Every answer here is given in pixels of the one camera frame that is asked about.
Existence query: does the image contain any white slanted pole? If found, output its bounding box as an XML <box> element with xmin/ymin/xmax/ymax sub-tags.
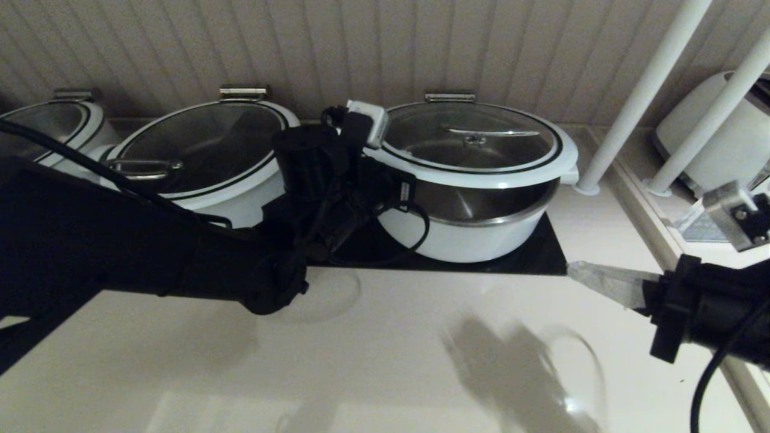
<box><xmin>643</xmin><ymin>29</ymin><xmax>770</xmax><ymax>198</ymax></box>
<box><xmin>574</xmin><ymin>0</ymin><xmax>714</xmax><ymax>197</ymax></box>

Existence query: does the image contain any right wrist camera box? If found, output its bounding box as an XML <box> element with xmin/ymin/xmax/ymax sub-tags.
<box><xmin>702</xmin><ymin>179</ymin><xmax>770</xmax><ymax>253</ymax></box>

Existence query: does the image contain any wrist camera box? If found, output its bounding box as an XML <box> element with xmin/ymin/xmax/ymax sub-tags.
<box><xmin>345</xmin><ymin>100</ymin><xmax>389</xmax><ymax>149</ymax></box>
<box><xmin>702</xmin><ymin>179</ymin><xmax>770</xmax><ymax>253</ymax></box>

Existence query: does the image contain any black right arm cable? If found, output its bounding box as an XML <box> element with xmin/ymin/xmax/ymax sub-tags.
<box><xmin>690</xmin><ymin>293</ymin><xmax>770</xmax><ymax>433</ymax></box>

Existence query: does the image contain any white-rimmed glass lid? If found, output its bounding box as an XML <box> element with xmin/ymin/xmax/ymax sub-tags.
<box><xmin>0</xmin><ymin>100</ymin><xmax>104</xmax><ymax>167</ymax></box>

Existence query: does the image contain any glass lid with loop handle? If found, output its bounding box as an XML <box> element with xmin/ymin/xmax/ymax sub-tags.
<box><xmin>99</xmin><ymin>99</ymin><xmax>301</xmax><ymax>212</ymax></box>

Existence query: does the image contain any white pot with steel interior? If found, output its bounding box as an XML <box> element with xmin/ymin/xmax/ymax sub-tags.
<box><xmin>375</xmin><ymin>176</ymin><xmax>579</xmax><ymax>264</ymax></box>

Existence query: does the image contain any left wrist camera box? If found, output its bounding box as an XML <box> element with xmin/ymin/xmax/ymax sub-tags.
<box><xmin>345</xmin><ymin>100</ymin><xmax>389</xmax><ymax>149</ymax></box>

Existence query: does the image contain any long black induction cooktop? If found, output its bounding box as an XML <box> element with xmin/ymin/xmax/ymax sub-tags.
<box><xmin>306</xmin><ymin>212</ymin><xmax>568</xmax><ymax>277</ymax></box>

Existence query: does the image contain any glass lid with bent handle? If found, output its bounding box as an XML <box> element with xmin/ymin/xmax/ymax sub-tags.
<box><xmin>361</xmin><ymin>100</ymin><xmax>580</xmax><ymax>189</ymax></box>

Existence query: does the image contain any clear acrylic sign holder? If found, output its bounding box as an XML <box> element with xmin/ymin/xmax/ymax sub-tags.
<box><xmin>672</xmin><ymin>200</ymin><xmax>733</xmax><ymax>243</ymax></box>

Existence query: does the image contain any white toaster appliance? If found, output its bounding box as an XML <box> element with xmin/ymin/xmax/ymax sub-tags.
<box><xmin>652</xmin><ymin>70</ymin><xmax>770</xmax><ymax>200</ymax></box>

